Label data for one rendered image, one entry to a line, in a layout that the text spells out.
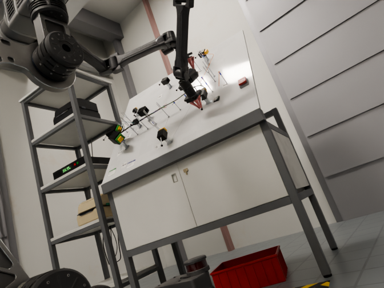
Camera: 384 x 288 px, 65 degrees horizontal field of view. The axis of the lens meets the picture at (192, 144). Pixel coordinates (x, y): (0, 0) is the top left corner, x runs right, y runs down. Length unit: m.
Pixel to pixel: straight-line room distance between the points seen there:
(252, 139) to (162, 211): 0.71
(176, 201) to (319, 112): 2.03
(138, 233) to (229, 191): 0.68
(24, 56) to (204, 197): 1.11
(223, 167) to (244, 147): 0.16
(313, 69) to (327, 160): 0.96
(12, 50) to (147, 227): 1.24
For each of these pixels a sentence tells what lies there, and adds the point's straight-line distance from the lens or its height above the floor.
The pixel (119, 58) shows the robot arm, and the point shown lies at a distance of 1.89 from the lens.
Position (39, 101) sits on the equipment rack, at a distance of 2.96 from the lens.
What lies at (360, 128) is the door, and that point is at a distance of 3.29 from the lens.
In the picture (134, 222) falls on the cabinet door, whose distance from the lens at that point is 2.03.
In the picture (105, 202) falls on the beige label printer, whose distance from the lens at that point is 2.31.
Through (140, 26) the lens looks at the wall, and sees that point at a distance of 5.21.
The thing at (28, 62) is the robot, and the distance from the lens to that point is 1.24.
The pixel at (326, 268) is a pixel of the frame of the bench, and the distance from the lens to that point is 1.63.
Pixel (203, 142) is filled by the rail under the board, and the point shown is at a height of 0.83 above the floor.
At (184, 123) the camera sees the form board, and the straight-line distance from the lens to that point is 1.93.
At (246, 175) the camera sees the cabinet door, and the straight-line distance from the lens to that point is 1.64.
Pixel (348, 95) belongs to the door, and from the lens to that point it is 3.35.
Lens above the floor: 0.41
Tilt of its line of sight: 15 degrees up
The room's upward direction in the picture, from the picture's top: 19 degrees counter-clockwise
